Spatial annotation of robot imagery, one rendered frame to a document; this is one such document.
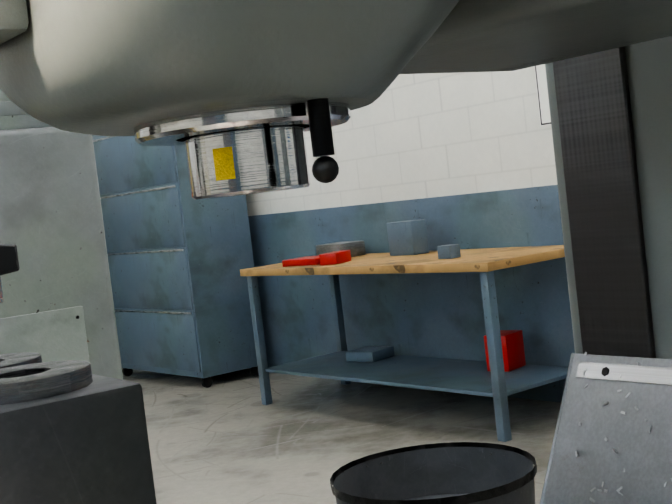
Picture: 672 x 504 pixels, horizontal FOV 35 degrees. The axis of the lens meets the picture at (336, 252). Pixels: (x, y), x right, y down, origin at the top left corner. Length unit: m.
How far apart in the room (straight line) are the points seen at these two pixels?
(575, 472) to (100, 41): 0.52
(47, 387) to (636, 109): 0.43
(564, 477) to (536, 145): 5.17
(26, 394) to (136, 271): 7.67
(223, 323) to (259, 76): 7.45
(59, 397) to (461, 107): 5.66
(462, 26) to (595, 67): 0.29
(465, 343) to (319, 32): 6.12
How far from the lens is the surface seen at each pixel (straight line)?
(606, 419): 0.77
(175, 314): 7.91
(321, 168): 0.38
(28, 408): 0.69
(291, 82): 0.37
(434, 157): 6.47
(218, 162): 0.40
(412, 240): 6.19
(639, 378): 0.76
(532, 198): 5.93
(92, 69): 0.36
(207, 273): 7.72
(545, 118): 5.85
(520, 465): 2.59
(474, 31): 0.49
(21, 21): 0.37
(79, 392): 0.71
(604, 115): 0.76
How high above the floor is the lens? 1.28
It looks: 3 degrees down
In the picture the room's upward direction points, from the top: 7 degrees counter-clockwise
